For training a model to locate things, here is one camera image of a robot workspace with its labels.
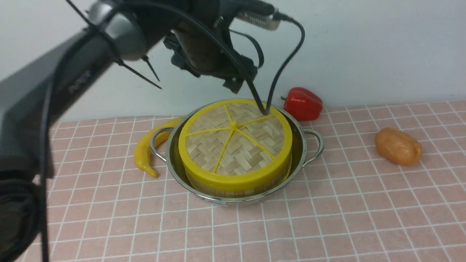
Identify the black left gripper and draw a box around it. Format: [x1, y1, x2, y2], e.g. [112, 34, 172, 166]
[163, 0, 244, 94]

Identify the yellow woven steamer lid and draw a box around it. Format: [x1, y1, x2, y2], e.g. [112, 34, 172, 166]
[178, 99, 293, 174]

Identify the yellow bamboo steamer basket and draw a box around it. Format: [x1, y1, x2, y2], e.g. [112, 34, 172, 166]
[185, 157, 292, 198]

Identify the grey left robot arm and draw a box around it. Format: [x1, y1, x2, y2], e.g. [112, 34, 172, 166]
[1, 0, 275, 262]

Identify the stainless steel pot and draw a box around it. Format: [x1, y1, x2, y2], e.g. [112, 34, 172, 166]
[150, 103, 324, 207]

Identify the red toy bell pepper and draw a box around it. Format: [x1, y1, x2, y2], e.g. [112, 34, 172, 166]
[281, 87, 323, 122]

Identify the yellow toy banana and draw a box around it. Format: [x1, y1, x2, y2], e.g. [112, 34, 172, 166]
[134, 117, 183, 178]

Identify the pink checkered tablecloth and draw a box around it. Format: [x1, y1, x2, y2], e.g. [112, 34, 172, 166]
[48, 101, 466, 262]

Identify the orange toy potato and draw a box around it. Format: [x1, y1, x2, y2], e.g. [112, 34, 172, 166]
[374, 128, 423, 166]

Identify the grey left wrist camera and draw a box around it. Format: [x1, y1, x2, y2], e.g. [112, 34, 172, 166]
[233, 0, 281, 31]

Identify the black left camera cable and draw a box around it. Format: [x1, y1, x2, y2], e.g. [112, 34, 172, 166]
[120, 0, 305, 115]

